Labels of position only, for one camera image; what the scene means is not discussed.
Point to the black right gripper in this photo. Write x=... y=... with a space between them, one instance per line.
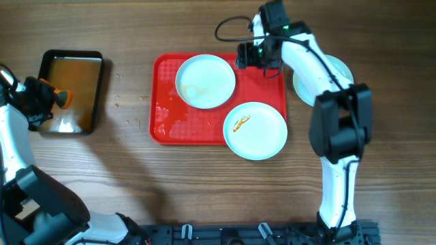
x=246 y=56

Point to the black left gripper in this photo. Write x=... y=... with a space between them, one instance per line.
x=45 y=92

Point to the orange green sponge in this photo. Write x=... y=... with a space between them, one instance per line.
x=49 y=95

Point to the light blue plate top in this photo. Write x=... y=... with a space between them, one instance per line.
x=205 y=81

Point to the light blue plate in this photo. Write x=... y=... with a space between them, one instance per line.
x=255 y=131
x=205 y=81
x=303 y=92

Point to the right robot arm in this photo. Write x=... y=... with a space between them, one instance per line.
x=341 y=121

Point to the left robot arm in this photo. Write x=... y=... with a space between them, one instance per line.
x=36 y=208

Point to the black water tray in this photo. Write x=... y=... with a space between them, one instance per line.
x=78 y=71

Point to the red plastic tray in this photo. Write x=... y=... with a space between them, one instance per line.
x=173 y=122

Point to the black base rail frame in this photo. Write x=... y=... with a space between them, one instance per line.
x=362 y=233

